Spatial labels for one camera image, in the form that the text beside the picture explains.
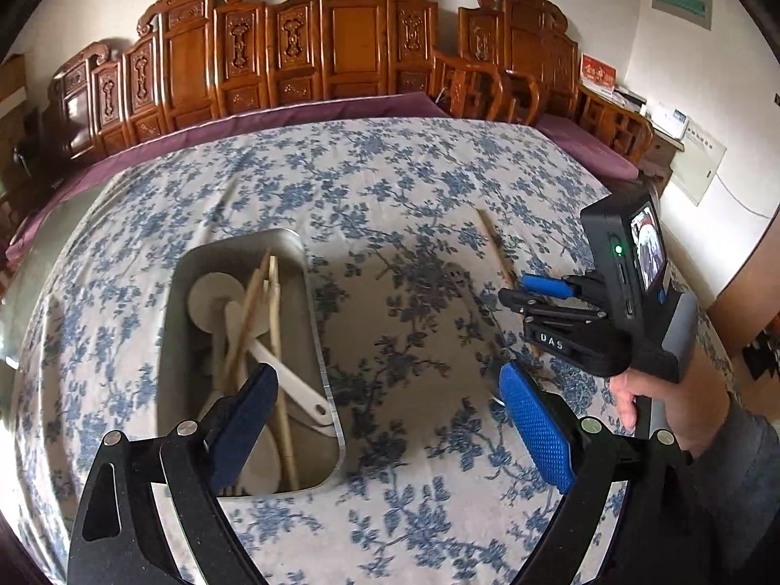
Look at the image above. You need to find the large white ladle spoon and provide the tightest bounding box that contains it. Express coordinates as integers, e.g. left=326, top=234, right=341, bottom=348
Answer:
left=224, top=300, right=335, bottom=426

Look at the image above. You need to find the round white spoon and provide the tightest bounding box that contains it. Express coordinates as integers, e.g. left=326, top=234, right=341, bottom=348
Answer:
left=186, top=272, right=245, bottom=345

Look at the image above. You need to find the person's right hand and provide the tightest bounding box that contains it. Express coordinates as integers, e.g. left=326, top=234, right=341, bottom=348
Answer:
left=609, top=371, right=732, bottom=459

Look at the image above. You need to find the white wall cable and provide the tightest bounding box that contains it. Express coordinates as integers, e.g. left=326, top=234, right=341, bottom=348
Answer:
left=713, top=171, right=780, bottom=221

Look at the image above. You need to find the red desk calendar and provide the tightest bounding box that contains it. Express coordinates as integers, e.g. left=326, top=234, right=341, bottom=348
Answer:
left=579, top=54, right=619, bottom=95

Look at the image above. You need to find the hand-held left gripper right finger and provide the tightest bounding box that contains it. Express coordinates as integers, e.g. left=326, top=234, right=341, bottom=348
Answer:
left=498, top=361, right=717, bottom=585

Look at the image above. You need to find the carved wooden seat back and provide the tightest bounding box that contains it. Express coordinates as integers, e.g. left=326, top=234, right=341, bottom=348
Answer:
left=267, top=0, right=440, bottom=112
left=123, top=0, right=272, bottom=142
left=47, top=41, right=129, bottom=162

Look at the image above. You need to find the person's right forearm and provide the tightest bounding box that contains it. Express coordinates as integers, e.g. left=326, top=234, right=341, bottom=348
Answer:
left=688, top=391, right=780, bottom=562

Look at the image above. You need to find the long purple seat cushion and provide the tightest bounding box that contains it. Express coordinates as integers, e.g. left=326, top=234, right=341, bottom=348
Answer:
left=5, top=93, right=443, bottom=266

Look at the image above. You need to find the cream white chopstick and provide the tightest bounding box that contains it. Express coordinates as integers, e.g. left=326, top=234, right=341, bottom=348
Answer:
left=232, top=277, right=269, bottom=379

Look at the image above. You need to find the wooden lattice side table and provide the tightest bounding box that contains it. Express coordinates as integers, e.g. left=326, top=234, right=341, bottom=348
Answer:
left=576, top=85, right=656, bottom=165

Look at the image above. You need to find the wooden bench purple cushion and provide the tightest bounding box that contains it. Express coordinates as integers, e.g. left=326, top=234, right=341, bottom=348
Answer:
left=457, top=0, right=580, bottom=119

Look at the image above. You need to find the stainless steel rectangular container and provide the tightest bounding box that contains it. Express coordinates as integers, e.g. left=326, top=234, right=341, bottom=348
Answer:
left=155, top=228, right=345, bottom=501

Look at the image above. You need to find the wooden armchair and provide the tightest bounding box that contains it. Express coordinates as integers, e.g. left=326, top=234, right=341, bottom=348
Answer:
left=503, top=68, right=543, bottom=129
left=431, top=52, right=507, bottom=124

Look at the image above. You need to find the white wall distribution box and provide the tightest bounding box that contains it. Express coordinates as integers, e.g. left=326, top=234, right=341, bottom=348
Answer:
left=670, top=118, right=729, bottom=208

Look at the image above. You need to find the small white box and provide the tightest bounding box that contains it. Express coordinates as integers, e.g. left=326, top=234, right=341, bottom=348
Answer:
left=646, top=103, right=692, bottom=138

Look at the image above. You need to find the grey wall panel box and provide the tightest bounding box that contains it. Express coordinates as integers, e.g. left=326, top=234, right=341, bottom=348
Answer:
left=652, top=0, right=714, bottom=31

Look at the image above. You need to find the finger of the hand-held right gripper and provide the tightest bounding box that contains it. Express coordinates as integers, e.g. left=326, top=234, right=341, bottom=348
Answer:
left=521, top=274, right=595, bottom=301
left=498, top=289, right=607, bottom=325

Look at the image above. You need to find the blue floral tablecloth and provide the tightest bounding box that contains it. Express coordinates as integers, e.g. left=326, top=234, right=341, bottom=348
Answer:
left=9, top=116, right=732, bottom=585

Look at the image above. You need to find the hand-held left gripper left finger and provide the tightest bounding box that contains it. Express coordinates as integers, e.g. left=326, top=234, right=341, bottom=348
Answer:
left=67, top=362, right=281, bottom=585

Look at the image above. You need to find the light bamboo chopstick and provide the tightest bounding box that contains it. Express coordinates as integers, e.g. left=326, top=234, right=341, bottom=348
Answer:
left=268, top=254, right=301, bottom=493

